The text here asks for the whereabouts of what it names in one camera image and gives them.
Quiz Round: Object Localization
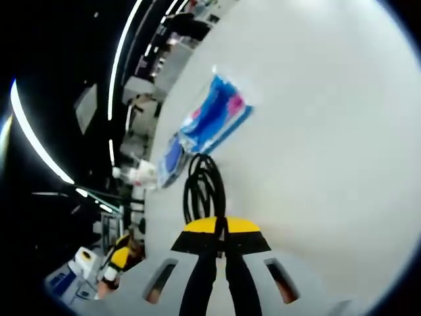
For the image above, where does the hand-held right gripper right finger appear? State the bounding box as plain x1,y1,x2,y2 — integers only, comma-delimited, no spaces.
225,216,316,316

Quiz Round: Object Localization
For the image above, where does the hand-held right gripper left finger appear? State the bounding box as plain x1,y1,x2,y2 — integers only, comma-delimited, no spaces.
131,216,224,316

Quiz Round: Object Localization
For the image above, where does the black cable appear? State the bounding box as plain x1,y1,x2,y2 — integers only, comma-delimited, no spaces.
183,153,229,246

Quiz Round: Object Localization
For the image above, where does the clear plastic bottle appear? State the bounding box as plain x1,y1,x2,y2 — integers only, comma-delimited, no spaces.
111,159,158,190

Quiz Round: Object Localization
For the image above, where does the clear packet with blue pad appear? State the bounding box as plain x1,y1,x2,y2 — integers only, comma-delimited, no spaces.
157,131,192,189

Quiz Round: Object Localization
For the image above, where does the blue pink printed packet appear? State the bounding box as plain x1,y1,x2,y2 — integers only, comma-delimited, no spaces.
178,74,257,156

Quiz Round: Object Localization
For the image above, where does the person's left hand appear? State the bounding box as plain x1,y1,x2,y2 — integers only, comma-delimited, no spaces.
95,275,121,300

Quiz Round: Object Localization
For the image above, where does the ceiling light strip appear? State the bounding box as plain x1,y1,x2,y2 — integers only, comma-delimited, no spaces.
9,80,76,185
107,0,147,123

